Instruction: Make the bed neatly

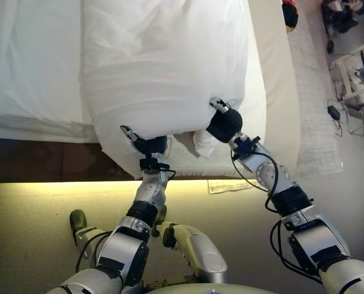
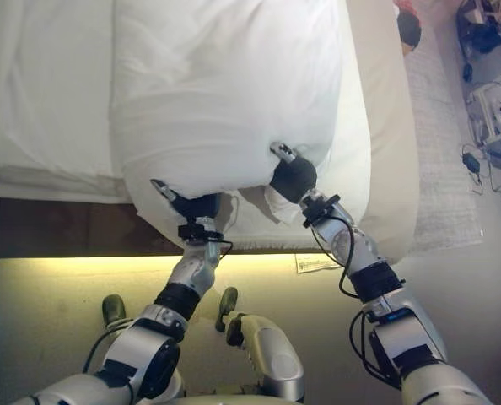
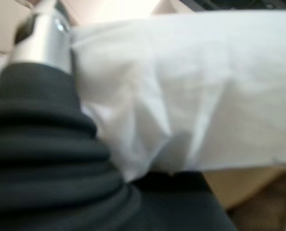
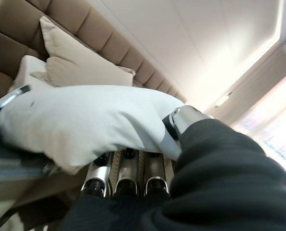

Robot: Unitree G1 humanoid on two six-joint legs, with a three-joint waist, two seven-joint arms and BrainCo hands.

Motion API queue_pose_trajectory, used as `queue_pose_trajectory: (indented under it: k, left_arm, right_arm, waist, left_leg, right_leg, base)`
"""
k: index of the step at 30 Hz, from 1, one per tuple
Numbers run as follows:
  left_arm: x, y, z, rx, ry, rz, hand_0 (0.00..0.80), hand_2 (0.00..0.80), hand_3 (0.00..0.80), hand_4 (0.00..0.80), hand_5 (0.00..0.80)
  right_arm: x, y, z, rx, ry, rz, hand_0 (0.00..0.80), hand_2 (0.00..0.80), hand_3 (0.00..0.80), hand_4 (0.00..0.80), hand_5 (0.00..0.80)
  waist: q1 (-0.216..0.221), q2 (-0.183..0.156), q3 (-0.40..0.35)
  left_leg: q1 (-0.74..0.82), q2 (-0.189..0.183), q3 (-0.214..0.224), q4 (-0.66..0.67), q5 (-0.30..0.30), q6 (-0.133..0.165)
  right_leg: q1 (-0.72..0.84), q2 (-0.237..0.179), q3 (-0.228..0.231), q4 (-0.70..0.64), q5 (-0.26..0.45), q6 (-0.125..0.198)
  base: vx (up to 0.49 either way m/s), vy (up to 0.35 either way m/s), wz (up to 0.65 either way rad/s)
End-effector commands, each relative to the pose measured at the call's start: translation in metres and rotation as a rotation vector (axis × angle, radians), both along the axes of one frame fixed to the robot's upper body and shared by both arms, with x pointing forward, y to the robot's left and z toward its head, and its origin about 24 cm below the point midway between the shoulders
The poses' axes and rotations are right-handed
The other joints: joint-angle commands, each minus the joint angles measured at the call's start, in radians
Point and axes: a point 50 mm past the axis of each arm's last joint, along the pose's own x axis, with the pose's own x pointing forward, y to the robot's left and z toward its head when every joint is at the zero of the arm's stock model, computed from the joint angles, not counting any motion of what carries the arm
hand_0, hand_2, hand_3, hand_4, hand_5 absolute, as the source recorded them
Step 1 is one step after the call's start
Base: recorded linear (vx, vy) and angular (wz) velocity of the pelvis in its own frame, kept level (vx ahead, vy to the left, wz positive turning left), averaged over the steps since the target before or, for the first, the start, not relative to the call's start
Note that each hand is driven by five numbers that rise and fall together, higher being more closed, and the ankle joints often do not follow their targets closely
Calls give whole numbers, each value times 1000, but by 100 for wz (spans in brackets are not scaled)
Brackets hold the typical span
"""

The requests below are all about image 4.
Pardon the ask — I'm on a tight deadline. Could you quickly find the beige bed frame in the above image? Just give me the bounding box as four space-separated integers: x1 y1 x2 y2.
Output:
0 172 88 231

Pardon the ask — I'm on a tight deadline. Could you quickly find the white pillow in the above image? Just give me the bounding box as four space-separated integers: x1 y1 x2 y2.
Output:
0 85 186 174

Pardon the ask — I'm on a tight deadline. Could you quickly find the grey mattress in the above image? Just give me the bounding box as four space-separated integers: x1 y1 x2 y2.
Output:
0 153 46 180

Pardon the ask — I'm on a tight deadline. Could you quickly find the large beige pillow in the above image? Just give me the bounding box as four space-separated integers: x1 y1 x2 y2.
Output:
29 15 137 88

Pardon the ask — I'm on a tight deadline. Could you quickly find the small white cushion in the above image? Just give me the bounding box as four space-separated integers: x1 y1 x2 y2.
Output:
12 55 52 90

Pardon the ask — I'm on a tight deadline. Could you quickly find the robot right hand black silver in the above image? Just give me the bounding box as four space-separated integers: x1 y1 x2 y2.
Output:
58 105 286 231

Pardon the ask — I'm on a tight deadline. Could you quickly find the robot left hand black silver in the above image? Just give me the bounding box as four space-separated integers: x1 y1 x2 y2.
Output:
0 85 32 151

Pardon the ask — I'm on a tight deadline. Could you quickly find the small wall lamp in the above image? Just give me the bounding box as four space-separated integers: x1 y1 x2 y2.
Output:
214 92 233 107

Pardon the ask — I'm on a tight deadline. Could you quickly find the brown tufted headboard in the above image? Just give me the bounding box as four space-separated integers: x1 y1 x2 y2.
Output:
0 0 188 104

